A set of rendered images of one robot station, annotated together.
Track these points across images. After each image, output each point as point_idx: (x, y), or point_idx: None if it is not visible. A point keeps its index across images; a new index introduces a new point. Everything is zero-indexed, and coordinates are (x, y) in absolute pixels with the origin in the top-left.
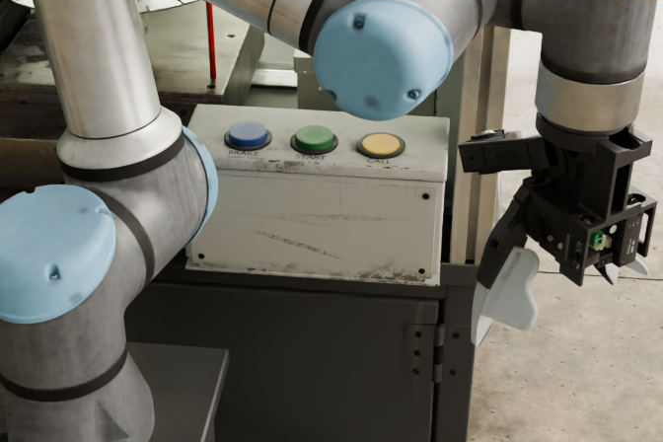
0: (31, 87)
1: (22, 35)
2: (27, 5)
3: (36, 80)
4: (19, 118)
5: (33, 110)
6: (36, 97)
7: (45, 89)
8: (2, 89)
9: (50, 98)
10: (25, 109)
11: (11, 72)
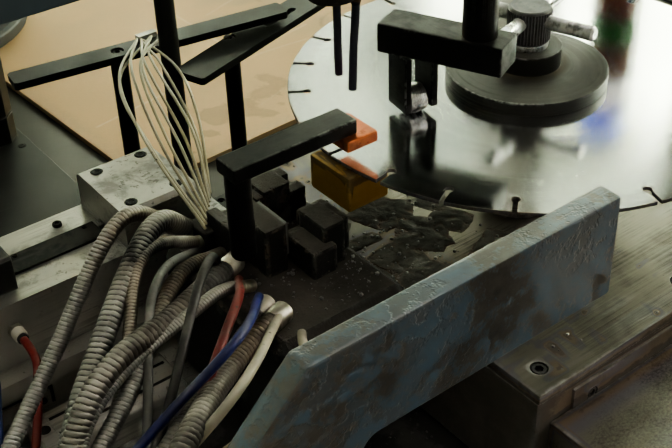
0: (610, 356)
1: (408, 284)
2: (623, 207)
3: (603, 339)
4: (640, 422)
5: (621, 394)
6: (613, 369)
7: (629, 346)
8: (564, 389)
9: (632, 357)
10: (608, 401)
11: (540, 352)
